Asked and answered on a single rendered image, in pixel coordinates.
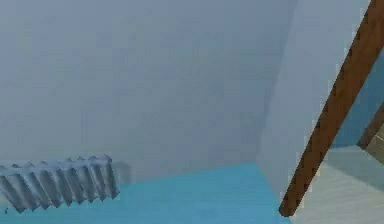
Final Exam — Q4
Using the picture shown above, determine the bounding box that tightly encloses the grey ribbed radiator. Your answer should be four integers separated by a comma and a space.
0, 153, 121, 215

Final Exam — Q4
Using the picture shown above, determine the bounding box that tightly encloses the brown wooden furniture corner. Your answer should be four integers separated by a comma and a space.
357, 103, 384, 166

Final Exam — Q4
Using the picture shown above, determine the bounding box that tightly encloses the brown wooden door frame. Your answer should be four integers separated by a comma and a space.
278, 0, 384, 218

